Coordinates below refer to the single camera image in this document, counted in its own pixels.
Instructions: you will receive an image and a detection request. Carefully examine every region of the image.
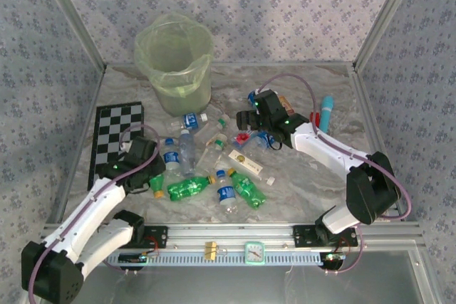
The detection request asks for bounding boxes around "small green bottle yellow cap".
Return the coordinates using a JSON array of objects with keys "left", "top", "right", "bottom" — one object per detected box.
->
[{"left": 148, "top": 174, "right": 167, "bottom": 200}]

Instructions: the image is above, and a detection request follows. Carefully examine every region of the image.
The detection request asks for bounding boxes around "clear bottle green neck ring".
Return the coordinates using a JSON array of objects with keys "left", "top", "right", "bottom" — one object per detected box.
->
[
  {"left": 195, "top": 132, "right": 229, "bottom": 173},
  {"left": 195, "top": 113, "right": 229, "bottom": 141}
]

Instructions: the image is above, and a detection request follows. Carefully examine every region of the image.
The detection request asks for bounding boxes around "crushed green bottle yellow cap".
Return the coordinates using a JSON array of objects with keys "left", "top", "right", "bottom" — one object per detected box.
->
[{"left": 166, "top": 174, "right": 217, "bottom": 202}]

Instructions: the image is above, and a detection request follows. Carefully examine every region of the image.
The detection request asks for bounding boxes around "white-cap blue-label water bottle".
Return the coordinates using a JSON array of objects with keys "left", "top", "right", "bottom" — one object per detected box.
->
[{"left": 167, "top": 112, "right": 209, "bottom": 135}]

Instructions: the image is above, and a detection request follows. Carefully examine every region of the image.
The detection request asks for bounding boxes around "green plastic bin liner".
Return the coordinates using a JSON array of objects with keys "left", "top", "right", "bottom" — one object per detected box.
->
[{"left": 134, "top": 12, "right": 214, "bottom": 98}]

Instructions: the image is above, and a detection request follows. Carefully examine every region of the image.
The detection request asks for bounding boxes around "blue-cap blue-label water bottle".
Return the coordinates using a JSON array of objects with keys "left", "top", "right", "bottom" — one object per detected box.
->
[
  {"left": 214, "top": 169, "right": 240, "bottom": 216},
  {"left": 162, "top": 137, "right": 181, "bottom": 173}
]

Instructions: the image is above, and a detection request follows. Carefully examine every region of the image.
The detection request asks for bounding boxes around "red small object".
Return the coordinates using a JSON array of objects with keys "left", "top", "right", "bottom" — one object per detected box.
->
[{"left": 232, "top": 132, "right": 254, "bottom": 151}]

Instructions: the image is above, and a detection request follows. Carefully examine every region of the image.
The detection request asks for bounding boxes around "brown snack packet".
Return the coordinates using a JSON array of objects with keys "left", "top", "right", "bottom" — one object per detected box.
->
[{"left": 279, "top": 95, "right": 295, "bottom": 116}]

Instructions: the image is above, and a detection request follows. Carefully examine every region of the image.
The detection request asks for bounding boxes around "tall clear bluish bottle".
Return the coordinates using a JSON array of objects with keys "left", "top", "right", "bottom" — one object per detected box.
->
[{"left": 177, "top": 128, "right": 197, "bottom": 179}]

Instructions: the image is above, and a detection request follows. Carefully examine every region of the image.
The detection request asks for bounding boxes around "clear case with white card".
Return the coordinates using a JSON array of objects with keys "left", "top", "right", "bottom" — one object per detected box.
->
[{"left": 224, "top": 149, "right": 266, "bottom": 182}]

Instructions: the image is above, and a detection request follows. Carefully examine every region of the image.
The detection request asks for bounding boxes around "light blue toy torch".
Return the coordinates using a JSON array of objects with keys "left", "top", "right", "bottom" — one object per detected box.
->
[{"left": 318, "top": 95, "right": 336, "bottom": 133}]

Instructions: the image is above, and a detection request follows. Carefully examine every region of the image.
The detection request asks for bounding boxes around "black grey folding chessboard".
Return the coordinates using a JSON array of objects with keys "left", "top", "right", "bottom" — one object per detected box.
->
[{"left": 88, "top": 100, "right": 145, "bottom": 192}]

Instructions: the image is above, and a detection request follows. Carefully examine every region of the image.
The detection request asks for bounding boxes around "green soda bottle yellow cap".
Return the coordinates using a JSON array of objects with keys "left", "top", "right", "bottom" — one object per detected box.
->
[{"left": 227, "top": 167, "right": 268, "bottom": 211}]

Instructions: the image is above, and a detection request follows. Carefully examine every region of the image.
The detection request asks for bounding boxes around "small circuit board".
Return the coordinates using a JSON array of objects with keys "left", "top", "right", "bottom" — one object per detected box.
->
[
  {"left": 319, "top": 251, "right": 347, "bottom": 269},
  {"left": 118, "top": 252, "right": 149, "bottom": 266}
]

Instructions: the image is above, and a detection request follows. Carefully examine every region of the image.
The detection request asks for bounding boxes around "yellow binder clip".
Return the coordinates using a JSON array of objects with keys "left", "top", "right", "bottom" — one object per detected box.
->
[{"left": 204, "top": 241, "right": 229, "bottom": 261}]

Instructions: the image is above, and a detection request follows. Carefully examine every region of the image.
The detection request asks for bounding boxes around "small mint green clock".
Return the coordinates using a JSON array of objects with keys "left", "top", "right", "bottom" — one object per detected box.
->
[{"left": 244, "top": 241, "right": 266, "bottom": 266}]

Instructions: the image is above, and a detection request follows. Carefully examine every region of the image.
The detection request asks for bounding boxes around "grey metal panel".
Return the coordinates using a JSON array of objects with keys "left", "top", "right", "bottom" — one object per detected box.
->
[{"left": 35, "top": 246, "right": 441, "bottom": 304}]

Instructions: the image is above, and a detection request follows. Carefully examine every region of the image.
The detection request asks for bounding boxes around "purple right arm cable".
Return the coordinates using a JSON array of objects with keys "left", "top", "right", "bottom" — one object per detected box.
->
[{"left": 256, "top": 73, "right": 413, "bottom": 275}]

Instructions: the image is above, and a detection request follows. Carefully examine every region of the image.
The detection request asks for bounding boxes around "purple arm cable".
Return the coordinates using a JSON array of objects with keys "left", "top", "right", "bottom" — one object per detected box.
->
[
  {"left": 27, "top": 124, "right": 160, "bottom": 303},
  {"left": 256, "top": 73, "right": 413, "bottom": 275}
]

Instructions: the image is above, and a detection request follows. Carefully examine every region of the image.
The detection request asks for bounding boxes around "aluminium frame rail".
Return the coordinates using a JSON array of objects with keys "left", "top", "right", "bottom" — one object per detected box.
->
[
  {"left": 46, "top": 63, "right": 108, "bottom": 234},
  {"left": 105, "top": 61, "right": 357, "bottom": 69},
  {"left": 39, "top": 223, "right": 427, "bottom": 248},
  {"left": 351, "top": 63, "right": 410, "bottom": 221}
]

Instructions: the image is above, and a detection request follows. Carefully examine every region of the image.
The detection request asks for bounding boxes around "wire mesh waste bin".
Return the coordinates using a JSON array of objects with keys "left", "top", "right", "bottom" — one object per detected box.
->
[{"left": 134, "top": 12, "right": 214, "bottom": 118}]

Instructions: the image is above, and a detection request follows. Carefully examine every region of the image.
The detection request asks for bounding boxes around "grey slotted cable tray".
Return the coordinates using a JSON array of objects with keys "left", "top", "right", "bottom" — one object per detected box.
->
[{"left": 106, "top": 249, "right": 327, "bottom": 267}]

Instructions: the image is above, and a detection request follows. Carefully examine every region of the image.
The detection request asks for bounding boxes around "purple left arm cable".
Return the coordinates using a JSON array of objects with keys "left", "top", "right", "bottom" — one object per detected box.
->
[{"left": 27, "top": 124, "right": 160, "bottom": 303}]

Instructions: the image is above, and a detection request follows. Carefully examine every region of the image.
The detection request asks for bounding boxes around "aluminium frame post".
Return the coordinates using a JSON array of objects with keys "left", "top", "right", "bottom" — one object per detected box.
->
[
  {"left": 35, "top": 0, "right": 108, "bottom": 70},
  {"left": 352, "top": 0, "right": 425, "bottom": 70}
]

